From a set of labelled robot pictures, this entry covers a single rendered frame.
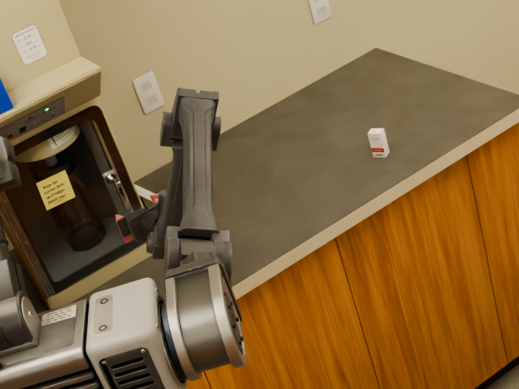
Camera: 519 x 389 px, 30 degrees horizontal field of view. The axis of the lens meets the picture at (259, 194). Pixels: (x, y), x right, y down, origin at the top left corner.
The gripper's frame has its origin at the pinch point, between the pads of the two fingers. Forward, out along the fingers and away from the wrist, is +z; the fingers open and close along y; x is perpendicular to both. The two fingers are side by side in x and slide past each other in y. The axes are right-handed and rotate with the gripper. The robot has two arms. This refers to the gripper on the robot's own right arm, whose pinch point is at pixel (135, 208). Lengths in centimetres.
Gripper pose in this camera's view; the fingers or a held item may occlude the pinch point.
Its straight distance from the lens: 233.8
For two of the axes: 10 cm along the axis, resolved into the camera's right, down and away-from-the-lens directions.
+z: -5.2, -3.3, 7.9
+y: -8.1, 4.8, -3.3
